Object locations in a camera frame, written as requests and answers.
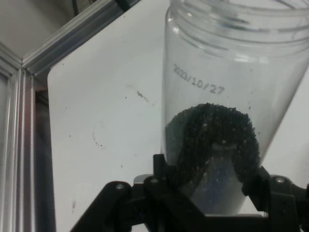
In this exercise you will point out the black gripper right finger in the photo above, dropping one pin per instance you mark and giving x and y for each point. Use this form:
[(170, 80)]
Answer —
[(287, 205)]

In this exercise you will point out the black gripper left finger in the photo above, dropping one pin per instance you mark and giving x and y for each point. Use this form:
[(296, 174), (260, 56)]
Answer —
[(118, 207)]

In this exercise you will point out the black seeds heap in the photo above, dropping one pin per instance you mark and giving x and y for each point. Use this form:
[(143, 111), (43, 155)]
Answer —
[(212, 125)]

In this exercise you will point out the clear plastic jar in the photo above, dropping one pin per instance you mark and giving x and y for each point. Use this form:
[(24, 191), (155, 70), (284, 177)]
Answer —
[(241, 67)]

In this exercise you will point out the black tripod stand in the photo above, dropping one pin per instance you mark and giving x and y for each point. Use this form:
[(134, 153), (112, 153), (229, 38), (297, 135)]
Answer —
[(126, 4)]

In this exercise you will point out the aluminium frame rail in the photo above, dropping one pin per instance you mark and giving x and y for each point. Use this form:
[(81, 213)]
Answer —
[(21, 145), (77, 33)]

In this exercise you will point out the aluminium frame post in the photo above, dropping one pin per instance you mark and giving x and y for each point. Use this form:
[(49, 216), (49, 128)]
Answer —
[(9, 54)]

